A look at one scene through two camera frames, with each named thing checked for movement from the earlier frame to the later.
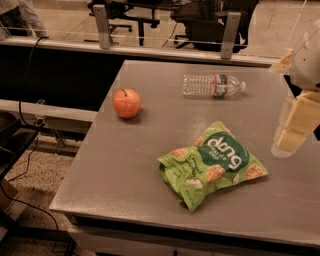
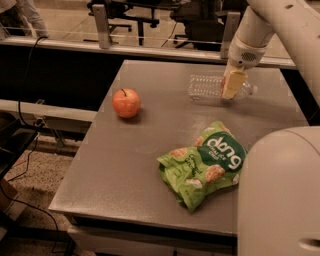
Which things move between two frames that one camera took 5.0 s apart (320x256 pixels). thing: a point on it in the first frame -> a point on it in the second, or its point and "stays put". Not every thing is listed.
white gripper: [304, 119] -> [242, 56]
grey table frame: [94, 236] stays put
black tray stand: [15, 137] stays put
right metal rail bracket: [230, 34] stays put
